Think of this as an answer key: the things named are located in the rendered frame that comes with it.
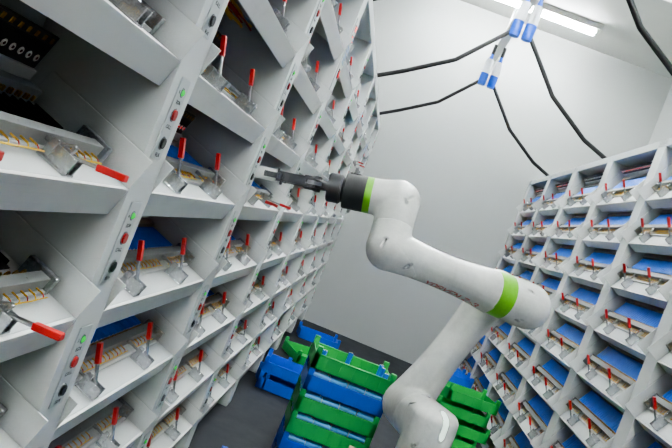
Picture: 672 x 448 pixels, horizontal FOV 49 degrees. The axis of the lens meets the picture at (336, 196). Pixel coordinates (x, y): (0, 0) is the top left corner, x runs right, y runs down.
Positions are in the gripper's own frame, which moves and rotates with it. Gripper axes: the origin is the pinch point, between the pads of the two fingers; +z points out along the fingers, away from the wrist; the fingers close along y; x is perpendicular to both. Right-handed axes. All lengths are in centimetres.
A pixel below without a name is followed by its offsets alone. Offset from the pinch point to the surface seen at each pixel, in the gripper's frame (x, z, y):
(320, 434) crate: 82, -24, -75
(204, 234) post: 17.6, 7.3, 18.0
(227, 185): 5.4, 4.4, 18.4
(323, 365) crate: 58, -20, -74
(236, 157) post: -1.4, 3.9, 18.1
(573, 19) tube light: -172, -127, -353
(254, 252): 24, 8, -52
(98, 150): 6, 4, 91
